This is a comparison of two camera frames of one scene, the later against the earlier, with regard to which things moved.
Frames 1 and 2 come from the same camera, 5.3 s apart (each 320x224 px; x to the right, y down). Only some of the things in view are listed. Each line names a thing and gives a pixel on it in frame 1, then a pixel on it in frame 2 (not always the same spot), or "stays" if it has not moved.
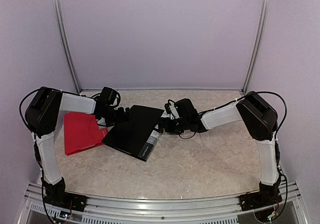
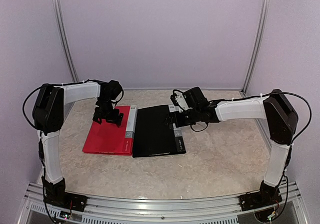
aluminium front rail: x=285 y=205 stays
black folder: x=137 y=135 → x=152 y=136
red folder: x=82 y=131 → x=108 y=138
